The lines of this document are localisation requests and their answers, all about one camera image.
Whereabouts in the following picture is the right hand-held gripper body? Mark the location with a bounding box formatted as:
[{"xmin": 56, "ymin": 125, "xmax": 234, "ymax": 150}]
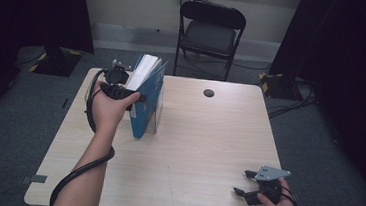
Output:
[{"xmin": 244, "ymin": 164, "xmax": 292, "ymax": 206}]

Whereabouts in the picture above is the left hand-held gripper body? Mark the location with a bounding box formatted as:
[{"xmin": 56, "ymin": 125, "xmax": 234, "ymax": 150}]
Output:
[{"xmin": 99, "ymin": 59, "xmax": 142, "ymax": 103}]

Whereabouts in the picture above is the blue book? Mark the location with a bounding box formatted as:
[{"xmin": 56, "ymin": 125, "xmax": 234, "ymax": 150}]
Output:
[{"xmin": 121, "ymin": 52, "xmax": 169, "ymax": 141}]

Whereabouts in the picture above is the clear acrylic book rack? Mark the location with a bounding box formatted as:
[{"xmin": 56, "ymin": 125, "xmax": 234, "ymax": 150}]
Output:
[{"xmin": 84, "ymin": 74, "xmax": 168, "ymax": 137}]

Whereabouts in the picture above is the person's left hand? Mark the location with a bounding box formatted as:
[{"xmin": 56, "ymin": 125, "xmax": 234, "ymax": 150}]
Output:
[{"xmin": 88, "ymin": 80, "xmax": 142, "ymax": 136}]

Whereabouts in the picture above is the black stand base striped tape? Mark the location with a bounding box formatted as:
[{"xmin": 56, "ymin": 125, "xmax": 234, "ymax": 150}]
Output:
[
  {"xmin": 28, "ymin": 44, "xmax": 85, "ymax": 79},
  {"xmin": 256, "ymin": 71, "xmax": 306, "ymax": 102}
]

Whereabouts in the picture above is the black folding chair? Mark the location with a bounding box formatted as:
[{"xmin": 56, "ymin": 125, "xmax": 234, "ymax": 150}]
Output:
[{"xmin": 172, "ymin": 0, "xmax": 249, "ymax": 84}]

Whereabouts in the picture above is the black curtain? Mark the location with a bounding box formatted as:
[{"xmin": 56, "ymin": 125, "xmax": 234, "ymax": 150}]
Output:
[
  {"xmin": 0, "ymin": 0, "xmax": 100, "ymax": 143},
  {"xmin": 256, "ymin": 0, "xmax": 366, "ymax": 206}
]

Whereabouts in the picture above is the grey floor tape strip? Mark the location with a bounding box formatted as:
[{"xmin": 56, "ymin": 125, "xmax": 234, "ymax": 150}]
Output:
[{"xmin": 19, "ymin": 172, "xmax": 48, "ymax": 187}]

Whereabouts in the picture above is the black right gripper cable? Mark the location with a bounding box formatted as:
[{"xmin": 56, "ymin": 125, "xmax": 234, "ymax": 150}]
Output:
[{"xmin": 278, "ymin": 185, "xmax": 305, "ymax": 206}]

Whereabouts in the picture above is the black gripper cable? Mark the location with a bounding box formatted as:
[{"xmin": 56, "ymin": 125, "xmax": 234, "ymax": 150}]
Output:
[
  {"xmin": 278, "ymin": 185, "xmax": 305, "ymax": 206},
  {"xmin": 49, "ymin": 65, "xmax": 124, "ymax": 206}
]

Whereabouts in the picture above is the round table cable hole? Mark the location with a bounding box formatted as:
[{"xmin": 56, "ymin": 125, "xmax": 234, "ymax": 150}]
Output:
[{"xmin": 202, "ymin": 88, "xmax": 216, "ymax": 99}]

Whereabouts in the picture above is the black floor cables bundle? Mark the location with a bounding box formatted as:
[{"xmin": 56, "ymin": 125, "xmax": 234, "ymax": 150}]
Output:
[{"xmin": 264, "ymin": 74, "xmax": 320, "ymax": 124}]

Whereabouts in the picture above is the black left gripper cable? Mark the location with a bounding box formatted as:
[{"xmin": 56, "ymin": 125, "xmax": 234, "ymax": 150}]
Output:
[{"xmin": 49, "ymin": 65, "xmax": 124, "ymax": 206}]

